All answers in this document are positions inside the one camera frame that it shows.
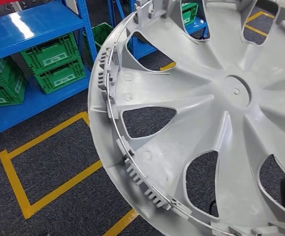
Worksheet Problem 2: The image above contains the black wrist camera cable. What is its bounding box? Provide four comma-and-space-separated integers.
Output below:
208, 199, 219, 217

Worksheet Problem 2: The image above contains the white panel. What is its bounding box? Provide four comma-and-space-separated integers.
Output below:
64, 0, 79, 15

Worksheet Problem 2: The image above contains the grey plastic wheel cover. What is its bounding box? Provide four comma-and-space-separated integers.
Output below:
87, 0, 285, 236

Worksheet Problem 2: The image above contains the green plastic crate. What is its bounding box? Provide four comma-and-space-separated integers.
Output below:
0, 85, 26, 110
0, 57, 27, 98
83, 22, 114, 67
20, 32, 80, 76
182, 2, 199, 26
36, 58, 87, 95

